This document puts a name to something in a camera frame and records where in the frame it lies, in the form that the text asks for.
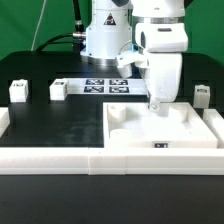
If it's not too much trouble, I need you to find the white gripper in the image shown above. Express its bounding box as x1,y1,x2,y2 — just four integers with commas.
116,50,145,79

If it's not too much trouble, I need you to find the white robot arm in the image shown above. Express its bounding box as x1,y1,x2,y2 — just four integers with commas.
80,0,188,106

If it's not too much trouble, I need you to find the AprilTag marker sheet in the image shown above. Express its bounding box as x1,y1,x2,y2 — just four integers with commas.
68,78,147,95

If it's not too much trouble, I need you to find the white U-shaped fence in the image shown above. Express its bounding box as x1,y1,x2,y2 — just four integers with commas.
0,107,224,176

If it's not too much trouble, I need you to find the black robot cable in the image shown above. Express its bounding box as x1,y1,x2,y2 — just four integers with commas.
72,0,84,51

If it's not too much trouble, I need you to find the black table cable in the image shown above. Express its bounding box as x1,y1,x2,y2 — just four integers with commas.
35,32,84,53

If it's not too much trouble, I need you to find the white thin cable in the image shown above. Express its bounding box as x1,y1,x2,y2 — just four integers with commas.
31,0,48,52

